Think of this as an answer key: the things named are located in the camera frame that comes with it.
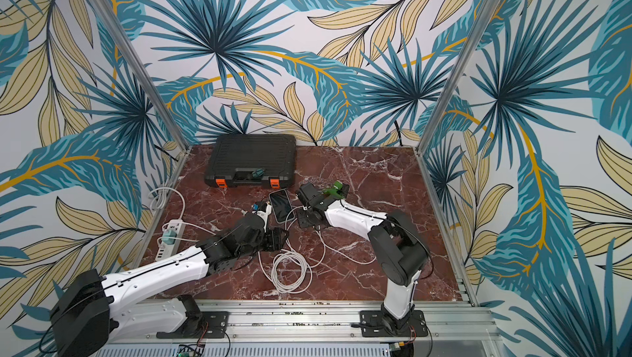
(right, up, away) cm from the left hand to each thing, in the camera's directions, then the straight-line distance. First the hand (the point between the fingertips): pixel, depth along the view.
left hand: (281, 236), depth 80 cm
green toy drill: (+18, +13, +20) cm, 30 cm away
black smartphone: (-3, +8, +21) cm, 22 cm away
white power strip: (-41, -6, +5) cm, 42 cm away
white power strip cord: (-41, +4, +15) cm, 44 cm away
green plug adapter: (-39, 0, +4) cm, 39 cm away
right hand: (+2, +1, +9) cm, 9 cm away
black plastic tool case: (-16, +26, +26) cm, 40 cm away
